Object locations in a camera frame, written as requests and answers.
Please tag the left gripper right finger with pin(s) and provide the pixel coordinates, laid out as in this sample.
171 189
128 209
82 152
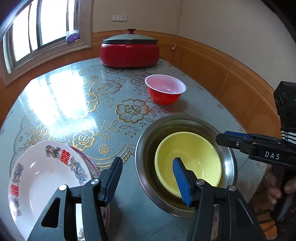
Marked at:
186 182

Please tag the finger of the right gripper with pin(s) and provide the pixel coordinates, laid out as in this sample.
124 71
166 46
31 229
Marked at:
244 146
239 137

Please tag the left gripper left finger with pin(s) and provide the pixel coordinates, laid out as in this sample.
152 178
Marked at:
109 180

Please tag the purple floral rimmed plate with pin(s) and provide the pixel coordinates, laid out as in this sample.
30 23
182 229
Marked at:
95 215

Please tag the yellow plastic bowl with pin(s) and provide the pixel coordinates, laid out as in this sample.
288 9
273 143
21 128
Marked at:
197 154

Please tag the stainless steel basin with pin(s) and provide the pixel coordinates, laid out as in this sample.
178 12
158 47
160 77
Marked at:
146 149

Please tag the white plate red characters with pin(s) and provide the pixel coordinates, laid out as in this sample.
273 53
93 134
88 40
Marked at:
35 177

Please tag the right hand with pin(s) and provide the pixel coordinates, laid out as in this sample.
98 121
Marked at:
273 192

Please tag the floral plastic tablecloth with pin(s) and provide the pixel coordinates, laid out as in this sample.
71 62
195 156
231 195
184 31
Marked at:
102 112

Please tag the red plastic bowl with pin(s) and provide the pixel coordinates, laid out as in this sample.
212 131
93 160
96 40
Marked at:
164 89

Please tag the red electric cooking pot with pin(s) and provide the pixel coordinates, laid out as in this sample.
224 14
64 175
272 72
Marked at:
129 55

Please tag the grey pot lid red knob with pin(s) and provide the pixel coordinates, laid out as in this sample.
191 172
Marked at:
130 38

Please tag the purple cloth on sill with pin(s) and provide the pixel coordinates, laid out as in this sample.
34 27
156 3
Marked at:
72 36

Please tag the window with metal frame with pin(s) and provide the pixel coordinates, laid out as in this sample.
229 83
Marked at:
37 35

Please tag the white wall socket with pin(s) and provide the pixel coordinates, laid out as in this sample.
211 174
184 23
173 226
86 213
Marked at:
118 17

